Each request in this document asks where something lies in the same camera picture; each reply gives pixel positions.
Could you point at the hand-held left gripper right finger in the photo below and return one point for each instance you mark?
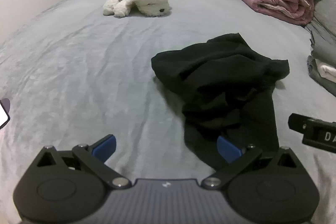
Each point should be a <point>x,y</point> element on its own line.
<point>227,148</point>

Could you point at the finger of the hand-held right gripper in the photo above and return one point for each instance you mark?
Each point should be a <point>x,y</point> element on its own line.
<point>296,123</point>

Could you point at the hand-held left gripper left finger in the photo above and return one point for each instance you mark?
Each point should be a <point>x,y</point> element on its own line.
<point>104,147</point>

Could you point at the black garment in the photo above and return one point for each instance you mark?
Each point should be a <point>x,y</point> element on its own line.
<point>223,77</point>

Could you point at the folded grey clothes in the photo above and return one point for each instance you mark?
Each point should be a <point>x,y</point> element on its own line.
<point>317,82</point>

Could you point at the folded white cloth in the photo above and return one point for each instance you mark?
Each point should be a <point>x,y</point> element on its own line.
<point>328,70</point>

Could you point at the bed with grey sheet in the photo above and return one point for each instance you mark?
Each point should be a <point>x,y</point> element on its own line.
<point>78,56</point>

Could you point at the smartphone with lit screen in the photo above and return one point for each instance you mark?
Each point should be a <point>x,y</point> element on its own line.
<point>3,113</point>

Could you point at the grey quilt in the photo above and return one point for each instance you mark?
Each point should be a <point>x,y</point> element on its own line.
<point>325,11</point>

